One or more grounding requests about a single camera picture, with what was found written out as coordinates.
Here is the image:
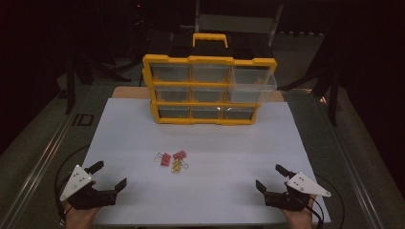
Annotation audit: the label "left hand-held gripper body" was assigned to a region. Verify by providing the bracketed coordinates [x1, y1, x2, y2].
[59, 164, 117, 211]

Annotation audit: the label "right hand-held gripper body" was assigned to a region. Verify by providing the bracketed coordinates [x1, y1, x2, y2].
[264, 172, 332, 213]

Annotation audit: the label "yellow binder clip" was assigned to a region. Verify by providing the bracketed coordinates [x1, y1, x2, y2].
[170, 158, 190, 174]

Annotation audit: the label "wide clear plastic drawer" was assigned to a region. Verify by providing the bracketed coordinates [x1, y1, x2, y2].
[226, 66, 278, 104]

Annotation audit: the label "yellow black drawer organizer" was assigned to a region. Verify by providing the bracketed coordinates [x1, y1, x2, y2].
[141, 32, 278, 126]

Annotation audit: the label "person's left hand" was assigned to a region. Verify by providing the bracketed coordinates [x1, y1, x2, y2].
[64, 205, 100, 229]

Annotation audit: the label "person's right hand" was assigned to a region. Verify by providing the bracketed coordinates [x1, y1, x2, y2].
[281, 196, 320, 229]

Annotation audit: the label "white table mat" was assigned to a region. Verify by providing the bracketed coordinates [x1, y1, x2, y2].
[81, 97, 332, 226]

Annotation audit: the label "black stand legs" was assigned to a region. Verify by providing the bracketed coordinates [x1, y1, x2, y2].
[63, 37, 133, 116]
[279, 31, 341, 128]

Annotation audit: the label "set of clear organizer drawers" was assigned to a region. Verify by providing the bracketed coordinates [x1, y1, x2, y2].
[150, 63, 256, 120]

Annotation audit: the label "grey metal stand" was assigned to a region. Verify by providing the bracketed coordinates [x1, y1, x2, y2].
[180, 0, 285, 47]

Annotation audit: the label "black cable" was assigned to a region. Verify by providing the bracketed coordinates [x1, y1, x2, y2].
[313, 174, 347, 229]
[53, 145, 92, 223]

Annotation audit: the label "metal floor rail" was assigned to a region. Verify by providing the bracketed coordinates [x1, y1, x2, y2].
[0, 94, 84, 229]
[318, 94, 385, 229]

